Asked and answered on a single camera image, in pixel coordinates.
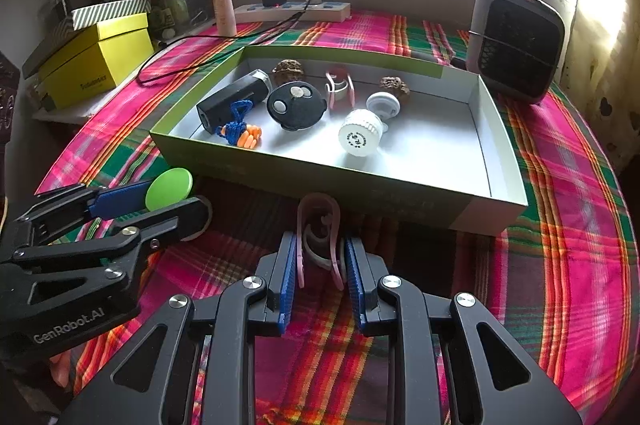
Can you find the striped white box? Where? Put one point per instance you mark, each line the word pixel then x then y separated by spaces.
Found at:
pixel 83 17

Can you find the left brown walnut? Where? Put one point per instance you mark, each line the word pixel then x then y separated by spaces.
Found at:
pixel 287 70

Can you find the white mushroom knob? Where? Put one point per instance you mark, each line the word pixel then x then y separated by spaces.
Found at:
pixel 385 106

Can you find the black round button remote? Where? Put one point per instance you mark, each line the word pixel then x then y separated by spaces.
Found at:
pixel 296 105

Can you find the white power strip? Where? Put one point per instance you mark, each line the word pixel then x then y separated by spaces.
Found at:
pixel 325 12

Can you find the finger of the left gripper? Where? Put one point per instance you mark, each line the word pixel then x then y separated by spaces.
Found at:
pixel 79 203
pixel 30 247

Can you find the pink cosmetic tube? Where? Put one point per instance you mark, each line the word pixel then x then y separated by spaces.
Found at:
pixel 225 17

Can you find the pink white clip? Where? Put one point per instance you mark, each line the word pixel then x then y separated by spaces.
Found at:
pixel 318 237

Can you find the blue corded orange earplugs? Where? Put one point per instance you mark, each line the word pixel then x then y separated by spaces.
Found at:
pixel 237 132

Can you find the brown walnut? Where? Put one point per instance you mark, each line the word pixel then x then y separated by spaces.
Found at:
pixel 395 86
pixel 287 70

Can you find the green cap white knob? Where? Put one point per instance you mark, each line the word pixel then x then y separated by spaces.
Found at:
pixel 169 200

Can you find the right brown walnut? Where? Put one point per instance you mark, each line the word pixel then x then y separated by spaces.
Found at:
pixel 395 86

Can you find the white and green cardboard tray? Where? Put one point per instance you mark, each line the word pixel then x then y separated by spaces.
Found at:
pixel 445 160

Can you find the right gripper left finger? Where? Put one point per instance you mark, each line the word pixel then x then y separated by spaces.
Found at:
pixel 194 349

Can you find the grey portable heater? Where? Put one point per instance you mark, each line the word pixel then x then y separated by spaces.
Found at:
pixel 515 46

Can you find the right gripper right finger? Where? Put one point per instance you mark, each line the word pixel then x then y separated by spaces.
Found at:
pixel 448 347

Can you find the cream patterned curtain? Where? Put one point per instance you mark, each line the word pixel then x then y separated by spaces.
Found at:
pixel 601 74

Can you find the white ribbed round cap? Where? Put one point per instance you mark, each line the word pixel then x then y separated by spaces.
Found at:
pixel 361 133

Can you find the yellow cardboard box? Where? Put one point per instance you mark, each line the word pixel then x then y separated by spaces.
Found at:
pixel 95 61

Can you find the pink clip in tray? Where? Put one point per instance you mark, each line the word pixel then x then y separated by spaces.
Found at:
pixel 339 86

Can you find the black rectangular flashlight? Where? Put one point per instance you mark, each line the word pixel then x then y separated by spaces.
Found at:
pixel 216 109

